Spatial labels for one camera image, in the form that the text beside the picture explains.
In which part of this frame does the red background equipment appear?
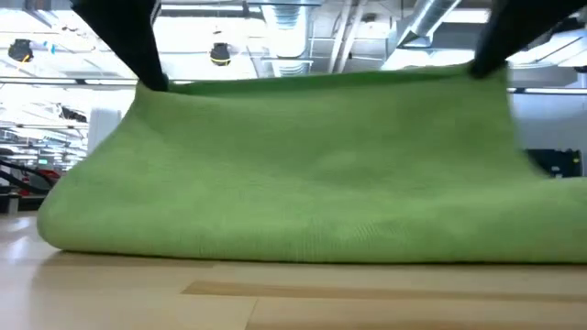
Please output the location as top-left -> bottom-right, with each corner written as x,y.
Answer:
20,167 -> 61,197

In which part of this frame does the black metal table frame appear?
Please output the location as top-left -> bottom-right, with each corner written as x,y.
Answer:
0,192 -> 47,215

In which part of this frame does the black storage cabinet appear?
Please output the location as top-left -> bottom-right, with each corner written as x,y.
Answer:
526,148 -> 584,179

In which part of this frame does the long ceiling light bar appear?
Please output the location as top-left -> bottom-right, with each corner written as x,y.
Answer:
0,76 -> 587,95

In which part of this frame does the black ceiling-mounted camera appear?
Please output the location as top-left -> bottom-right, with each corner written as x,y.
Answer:
7,38 -> 35,63
209,42 -> 232,67

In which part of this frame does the green microfiber towel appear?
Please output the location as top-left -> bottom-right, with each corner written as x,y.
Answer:
36,63 -> 587,265

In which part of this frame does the silver diagonal ventilation duct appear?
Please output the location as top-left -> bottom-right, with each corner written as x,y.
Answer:
396,0 -> 462,50

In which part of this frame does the white building pillar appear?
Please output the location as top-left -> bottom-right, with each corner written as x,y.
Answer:
86,108 -> 123,155

